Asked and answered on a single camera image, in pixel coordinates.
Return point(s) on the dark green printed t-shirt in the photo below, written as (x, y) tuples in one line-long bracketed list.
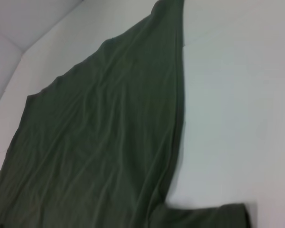
[(97, 118)]

